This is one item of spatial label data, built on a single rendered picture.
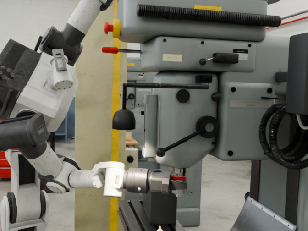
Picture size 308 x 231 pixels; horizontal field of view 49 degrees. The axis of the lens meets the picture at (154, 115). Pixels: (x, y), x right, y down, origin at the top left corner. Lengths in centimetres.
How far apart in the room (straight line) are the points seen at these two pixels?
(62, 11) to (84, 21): 887
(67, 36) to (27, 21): 888
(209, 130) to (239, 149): 13
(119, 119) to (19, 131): 35
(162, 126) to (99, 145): 183
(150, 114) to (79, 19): 53
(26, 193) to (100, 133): 134
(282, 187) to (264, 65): 45
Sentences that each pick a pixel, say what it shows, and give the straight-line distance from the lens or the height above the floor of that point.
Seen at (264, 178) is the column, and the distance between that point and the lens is 143.
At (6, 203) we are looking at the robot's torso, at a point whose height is 105.
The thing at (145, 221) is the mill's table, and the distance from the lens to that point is 163.
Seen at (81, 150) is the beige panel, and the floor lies 104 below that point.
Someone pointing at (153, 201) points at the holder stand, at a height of 107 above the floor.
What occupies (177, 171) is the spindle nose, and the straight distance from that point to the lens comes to 119.
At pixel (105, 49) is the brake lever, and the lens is 121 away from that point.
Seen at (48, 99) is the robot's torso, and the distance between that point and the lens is 128.
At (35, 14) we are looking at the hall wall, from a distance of 1033.
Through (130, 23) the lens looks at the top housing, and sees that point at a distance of 103.
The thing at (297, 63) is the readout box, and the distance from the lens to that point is 97.
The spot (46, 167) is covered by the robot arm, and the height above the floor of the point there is 127.
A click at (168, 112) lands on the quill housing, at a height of 150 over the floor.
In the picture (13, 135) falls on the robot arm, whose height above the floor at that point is 140.
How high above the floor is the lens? 158
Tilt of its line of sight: 5 degrees down
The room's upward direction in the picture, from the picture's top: 2 degrees clockwise
